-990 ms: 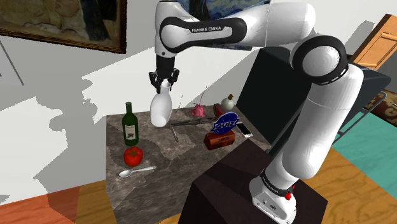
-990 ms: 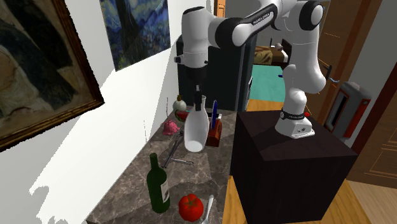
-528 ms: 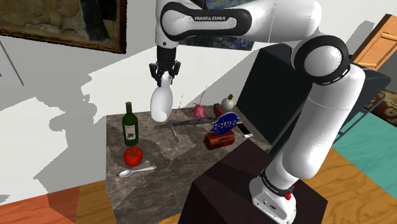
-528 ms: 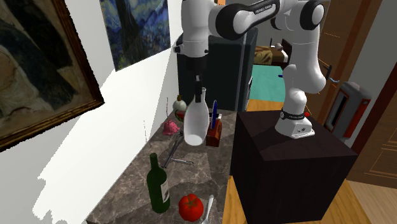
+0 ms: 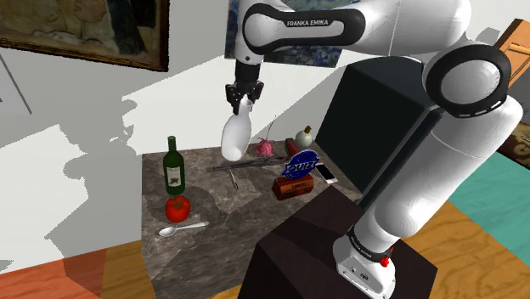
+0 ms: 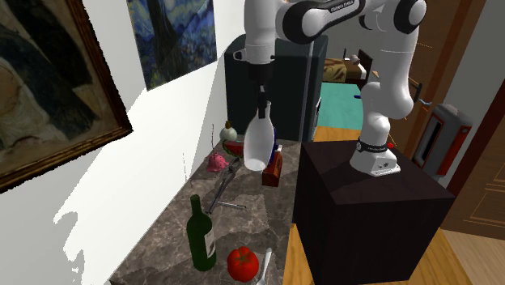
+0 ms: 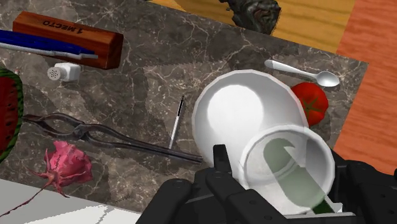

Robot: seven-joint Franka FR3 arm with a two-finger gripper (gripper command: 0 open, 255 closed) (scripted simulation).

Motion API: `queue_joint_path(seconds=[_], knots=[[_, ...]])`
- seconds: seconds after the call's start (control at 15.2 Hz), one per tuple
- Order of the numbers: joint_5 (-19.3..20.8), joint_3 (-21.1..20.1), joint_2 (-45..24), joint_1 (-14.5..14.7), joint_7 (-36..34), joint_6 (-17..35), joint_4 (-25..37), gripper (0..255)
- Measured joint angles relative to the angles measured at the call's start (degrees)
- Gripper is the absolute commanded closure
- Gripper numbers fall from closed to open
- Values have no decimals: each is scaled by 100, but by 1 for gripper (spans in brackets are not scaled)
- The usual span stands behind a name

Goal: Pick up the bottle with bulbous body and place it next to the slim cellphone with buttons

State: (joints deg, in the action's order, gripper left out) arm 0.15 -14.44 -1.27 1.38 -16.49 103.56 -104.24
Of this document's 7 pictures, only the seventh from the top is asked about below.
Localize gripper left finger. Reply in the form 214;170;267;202
136;144;294;224

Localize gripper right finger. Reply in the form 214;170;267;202
328;148;397;224

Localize white cup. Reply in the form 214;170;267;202
238;123;337;216

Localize black and white pen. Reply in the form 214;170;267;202
168;94;186;150

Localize white bowl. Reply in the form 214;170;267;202
191;69;310;185

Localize red tomato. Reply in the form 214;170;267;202
290;81;330;129

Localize dark metal tongs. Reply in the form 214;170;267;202
22;113;204;165

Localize white spoon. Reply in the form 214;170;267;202
263;59;341;88

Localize pink rose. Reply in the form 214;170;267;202
0;140;94;218

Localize white salt shaker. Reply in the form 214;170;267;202
46;62;82;83

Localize white and grey pen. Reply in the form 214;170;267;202
0;42;99;60

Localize brown wooden block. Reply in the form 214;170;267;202
11;11;125;70

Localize watermelon slice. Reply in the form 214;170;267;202
0;67;25;164

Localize dark rough lump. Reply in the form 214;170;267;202
218;0;282;36

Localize blue pen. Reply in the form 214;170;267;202
0;29;95;57

